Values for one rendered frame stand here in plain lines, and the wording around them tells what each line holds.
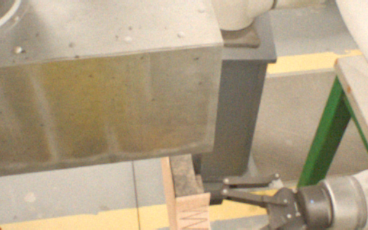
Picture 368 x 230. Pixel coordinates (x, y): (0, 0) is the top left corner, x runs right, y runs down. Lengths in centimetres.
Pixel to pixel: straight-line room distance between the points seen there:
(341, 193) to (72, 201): 138
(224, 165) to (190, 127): 156
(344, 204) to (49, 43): 60
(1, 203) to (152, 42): 180
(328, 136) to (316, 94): 105
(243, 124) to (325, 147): 44
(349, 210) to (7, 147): 58
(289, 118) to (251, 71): 75
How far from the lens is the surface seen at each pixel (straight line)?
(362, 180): 91
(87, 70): 39
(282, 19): 279
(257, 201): 88
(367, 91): 122
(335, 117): 135
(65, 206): 208
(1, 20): 42
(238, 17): 151
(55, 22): 41
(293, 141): 225
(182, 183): 65
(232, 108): 174
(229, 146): 191
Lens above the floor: 180
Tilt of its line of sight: 51 degrees down
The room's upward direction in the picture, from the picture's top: 2 degrees clockwise
